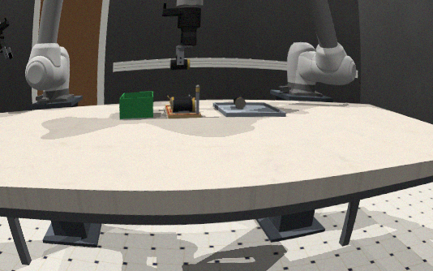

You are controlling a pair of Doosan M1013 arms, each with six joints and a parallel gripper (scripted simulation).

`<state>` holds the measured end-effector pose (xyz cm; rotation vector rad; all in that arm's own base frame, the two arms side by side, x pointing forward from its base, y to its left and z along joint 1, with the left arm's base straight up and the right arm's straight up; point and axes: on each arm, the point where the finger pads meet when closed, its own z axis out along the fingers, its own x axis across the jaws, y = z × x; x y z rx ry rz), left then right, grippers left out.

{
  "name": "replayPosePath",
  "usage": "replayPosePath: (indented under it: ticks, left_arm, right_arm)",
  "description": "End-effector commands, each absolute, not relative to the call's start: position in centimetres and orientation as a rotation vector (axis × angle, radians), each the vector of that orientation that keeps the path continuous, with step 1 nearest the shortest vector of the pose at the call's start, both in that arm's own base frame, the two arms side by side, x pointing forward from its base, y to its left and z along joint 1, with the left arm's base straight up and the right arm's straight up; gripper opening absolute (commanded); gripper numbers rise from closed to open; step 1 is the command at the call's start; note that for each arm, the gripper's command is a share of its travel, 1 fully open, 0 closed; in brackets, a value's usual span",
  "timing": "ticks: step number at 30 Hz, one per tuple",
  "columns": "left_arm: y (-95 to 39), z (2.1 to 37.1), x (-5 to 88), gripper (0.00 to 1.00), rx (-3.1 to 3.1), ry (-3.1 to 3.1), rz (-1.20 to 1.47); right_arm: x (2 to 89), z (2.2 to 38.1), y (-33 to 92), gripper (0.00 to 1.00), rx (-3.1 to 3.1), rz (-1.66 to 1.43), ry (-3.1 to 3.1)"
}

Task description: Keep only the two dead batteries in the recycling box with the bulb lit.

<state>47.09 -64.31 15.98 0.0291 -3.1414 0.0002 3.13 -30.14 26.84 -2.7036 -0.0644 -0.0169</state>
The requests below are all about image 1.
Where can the tan battery holder board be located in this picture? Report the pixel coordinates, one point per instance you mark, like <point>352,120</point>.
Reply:
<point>184,114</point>

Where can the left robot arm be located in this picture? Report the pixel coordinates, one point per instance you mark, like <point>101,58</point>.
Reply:
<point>328,63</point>

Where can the green open-top box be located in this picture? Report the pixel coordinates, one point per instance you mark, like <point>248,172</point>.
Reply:
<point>140,107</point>

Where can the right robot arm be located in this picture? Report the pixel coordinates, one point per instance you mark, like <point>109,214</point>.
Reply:
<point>49,67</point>

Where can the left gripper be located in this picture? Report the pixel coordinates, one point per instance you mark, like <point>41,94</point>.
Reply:
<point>189,13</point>

